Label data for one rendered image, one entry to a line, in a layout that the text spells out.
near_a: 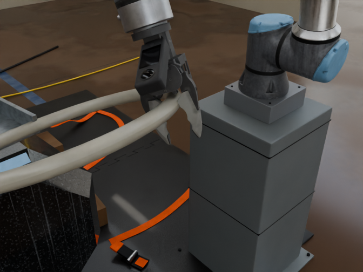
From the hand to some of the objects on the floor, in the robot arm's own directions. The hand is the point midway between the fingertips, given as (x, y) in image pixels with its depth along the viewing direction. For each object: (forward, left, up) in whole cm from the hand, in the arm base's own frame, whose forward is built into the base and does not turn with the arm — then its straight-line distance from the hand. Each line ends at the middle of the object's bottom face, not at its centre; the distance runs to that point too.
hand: (181, 136), depth 73 cm
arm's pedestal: (-75, -20, -122) cm, 144 cm away
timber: (-46, -105, -121) cm, 167 cm away
